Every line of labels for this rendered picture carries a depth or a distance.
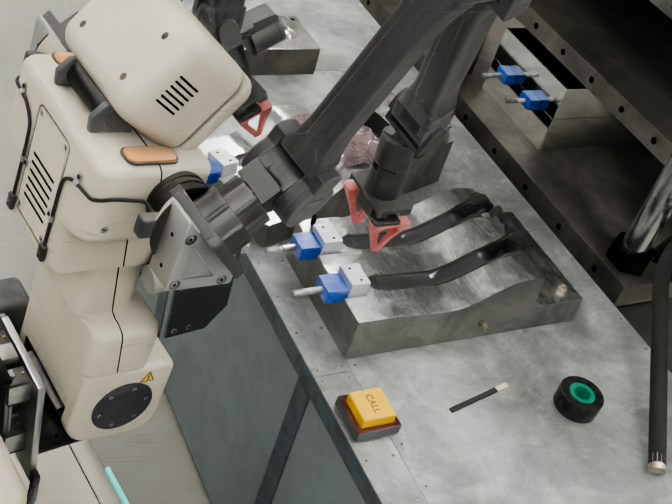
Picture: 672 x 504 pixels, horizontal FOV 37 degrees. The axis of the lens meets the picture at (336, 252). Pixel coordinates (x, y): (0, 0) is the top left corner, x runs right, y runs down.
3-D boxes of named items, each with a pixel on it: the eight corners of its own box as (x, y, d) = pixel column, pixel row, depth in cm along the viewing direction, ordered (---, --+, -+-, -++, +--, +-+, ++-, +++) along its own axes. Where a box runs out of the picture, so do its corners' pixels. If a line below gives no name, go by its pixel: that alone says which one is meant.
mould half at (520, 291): (344, 359, 172) (366, 303, 164) (285, 257, 189) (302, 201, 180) (570, 320, 196) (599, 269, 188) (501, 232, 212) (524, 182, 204)
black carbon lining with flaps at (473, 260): (371, 301, 175) (386, 261, 169) (332, 240, 185) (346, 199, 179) (529, 279, 191) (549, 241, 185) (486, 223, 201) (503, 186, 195)
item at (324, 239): (268, 271, 175) (275, 248, 171) (258, 252, 178) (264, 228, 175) (335, 263, 181) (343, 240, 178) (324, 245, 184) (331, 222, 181)
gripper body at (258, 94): (240, 68, 181) (231, 37, 175) (269, 100, 176) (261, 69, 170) (209, 85, 180) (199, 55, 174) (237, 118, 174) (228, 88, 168)
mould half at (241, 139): (262, 248, 189) (275, 202, 182) (180, 168, 201) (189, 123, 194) (437, 181, 221) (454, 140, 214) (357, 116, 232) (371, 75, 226)
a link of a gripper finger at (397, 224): (379, 228, 169) (394, 184, 163) (398, 257, 164) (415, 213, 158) (343, 233, 165) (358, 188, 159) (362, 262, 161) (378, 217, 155)
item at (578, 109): (538, 150, 245) (566, 89, 234) (481, 87, 262) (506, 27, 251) (686, 140, 269) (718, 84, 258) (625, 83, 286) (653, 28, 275)
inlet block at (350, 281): (294, 315, 168) (301, 292, 165) (282, 294, 171) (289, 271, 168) (362, 305, 174) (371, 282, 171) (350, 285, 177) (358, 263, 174)
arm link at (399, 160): (376, 125, 152) (404, 146, 149) (405, 113, 156) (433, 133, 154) (364, 162, 156) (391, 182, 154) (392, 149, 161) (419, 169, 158)
